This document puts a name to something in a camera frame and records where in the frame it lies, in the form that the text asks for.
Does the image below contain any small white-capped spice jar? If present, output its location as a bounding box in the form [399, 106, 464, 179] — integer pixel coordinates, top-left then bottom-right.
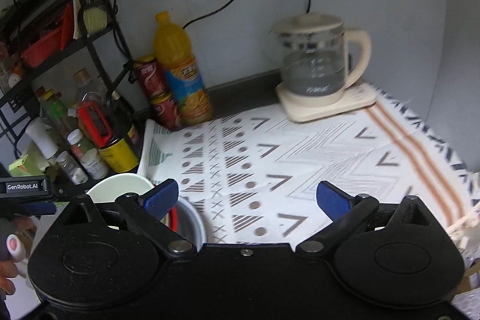
[55, 151, 89, 185]

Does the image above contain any left hand holding gripper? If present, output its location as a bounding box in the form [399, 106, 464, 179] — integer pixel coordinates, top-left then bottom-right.
[1, 216, 37, 300]

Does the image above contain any glass electric kettle cream handle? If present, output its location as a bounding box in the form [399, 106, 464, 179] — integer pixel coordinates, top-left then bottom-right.
[272, 12, 373, 97]

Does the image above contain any black metal storage rack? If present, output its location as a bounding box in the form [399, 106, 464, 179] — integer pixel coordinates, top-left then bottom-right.
[1, 0, 139, 186]

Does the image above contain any large soy sauce bottle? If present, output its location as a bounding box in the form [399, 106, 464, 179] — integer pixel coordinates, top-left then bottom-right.
[76, 91, 140, 174]

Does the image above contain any orange juice plastic bottle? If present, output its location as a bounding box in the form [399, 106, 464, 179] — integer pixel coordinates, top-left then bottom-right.
[153, 11, 213, 126]

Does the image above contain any white round container red inside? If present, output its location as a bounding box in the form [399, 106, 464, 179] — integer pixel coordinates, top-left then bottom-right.
[162, 196, 208, 249]

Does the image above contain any patterned white table cloth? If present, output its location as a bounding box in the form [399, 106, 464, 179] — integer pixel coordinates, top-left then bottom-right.
[138, 92, 479, 244]

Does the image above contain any white tube bottle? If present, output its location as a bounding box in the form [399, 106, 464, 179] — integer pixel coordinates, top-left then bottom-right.
[25, 118, 59, 160]

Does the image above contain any pale green ceramic bowl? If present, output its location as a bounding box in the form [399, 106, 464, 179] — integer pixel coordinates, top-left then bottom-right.
[86, 173, 154, 203]

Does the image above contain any red tray on shelf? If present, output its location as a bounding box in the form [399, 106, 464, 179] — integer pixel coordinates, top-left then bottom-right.
[21, 2, 75, 68]

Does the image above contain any white-capped seasoning jar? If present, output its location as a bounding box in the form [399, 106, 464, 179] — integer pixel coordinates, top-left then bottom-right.
[67, 128, 109, 180]

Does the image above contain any clear glass bottle gold cap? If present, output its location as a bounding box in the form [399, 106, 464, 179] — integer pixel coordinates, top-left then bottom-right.
[73, 68, 107, 109]

